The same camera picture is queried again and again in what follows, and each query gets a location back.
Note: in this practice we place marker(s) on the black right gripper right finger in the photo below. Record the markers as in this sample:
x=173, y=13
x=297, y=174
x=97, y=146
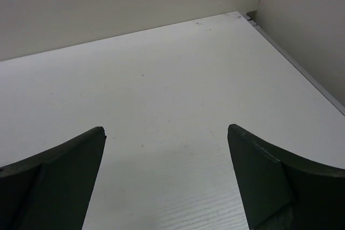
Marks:
x=281, y=190

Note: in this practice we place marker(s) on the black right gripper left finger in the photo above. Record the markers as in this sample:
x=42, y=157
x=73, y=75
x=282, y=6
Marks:
x=52, y=189

